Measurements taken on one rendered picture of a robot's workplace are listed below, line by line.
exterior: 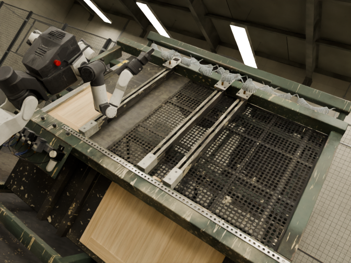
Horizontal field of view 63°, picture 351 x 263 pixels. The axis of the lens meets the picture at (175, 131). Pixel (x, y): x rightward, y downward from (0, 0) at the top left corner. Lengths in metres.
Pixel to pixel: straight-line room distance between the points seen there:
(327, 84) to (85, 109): 5.77
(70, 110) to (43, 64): 0.66
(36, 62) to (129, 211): 1.09
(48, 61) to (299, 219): 1.64
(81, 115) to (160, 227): 1.03
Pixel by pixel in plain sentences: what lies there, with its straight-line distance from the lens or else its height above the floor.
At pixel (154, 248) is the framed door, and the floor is 0.51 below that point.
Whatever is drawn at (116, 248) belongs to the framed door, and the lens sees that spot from 2.09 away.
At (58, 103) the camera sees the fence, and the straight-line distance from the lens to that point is 2.45.
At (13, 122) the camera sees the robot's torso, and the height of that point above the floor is 0.82.
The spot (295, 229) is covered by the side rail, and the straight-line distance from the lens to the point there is 1.74.
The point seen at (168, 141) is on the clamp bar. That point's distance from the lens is 1.95.
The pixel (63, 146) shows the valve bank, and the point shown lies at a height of 0.79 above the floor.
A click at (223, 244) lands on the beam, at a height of 0.81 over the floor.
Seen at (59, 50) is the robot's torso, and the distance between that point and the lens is 1.82.
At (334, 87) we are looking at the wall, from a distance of 7.18.
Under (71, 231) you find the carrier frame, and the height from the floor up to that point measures 0.25.
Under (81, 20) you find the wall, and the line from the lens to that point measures 11.52.
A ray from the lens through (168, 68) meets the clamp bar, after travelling 2.64.
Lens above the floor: 1.10
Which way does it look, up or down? 4 degrees up
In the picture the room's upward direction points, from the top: 29 degrees clockwise
